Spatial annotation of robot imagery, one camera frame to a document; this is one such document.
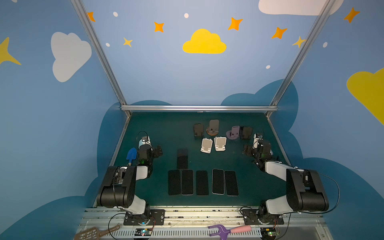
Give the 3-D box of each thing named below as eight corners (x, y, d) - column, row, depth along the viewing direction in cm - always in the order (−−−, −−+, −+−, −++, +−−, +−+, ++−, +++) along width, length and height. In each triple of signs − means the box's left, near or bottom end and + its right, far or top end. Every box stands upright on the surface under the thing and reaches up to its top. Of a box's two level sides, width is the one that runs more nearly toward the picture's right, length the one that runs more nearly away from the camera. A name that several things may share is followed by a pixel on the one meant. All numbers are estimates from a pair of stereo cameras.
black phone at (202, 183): (196, 195, 84) (196, 194, 82) (196, 172, 93) (196, 170, 91) (208, 195, 84) (209, 194, 82) (207, 172, 93) (207, 170, 91)
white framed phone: (212, 194, 84) (212, 192, 83) (212, 169, 94) (212, 168, 92) (224, 195, 84) (225, 194, 82) (223, 170, 93) (224, 169, 92)
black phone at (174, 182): (167, 195, 84) (167, 194, 82) (168, 171, 93) (168, 169, 91) (180, 194, 84) (180, 193, 82) (180, 170, 93) (180, 169, 92)
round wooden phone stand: (206, 136, 112) (208, 125, 102) (206, 131, 116) (207, 119, 106) (217, 136, 112) (219, 125, 102) (216, 131, 116) (218, 119, 106)
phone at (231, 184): (226, 196, 84) (227, 195, 82) (223, 171, 93) (224, 170, 92) (239, 196, 84) (240, 195, 83) (234, 172, 93) (235, 170, 92)
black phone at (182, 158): (176, 169, 95) (175, 167, 93) (177, 150, 104) (177, 148, 102) (187, 169, 95) (187, 167, 93) (188, 150, 104) (188, 148, 102)
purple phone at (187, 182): (180, 195, 84) (180, 193, 82) (181, 171, 93) (181, 169, 91) (193, 195, 84) (193, 193, 82) (193, 171, 93) (193, 169, 91)
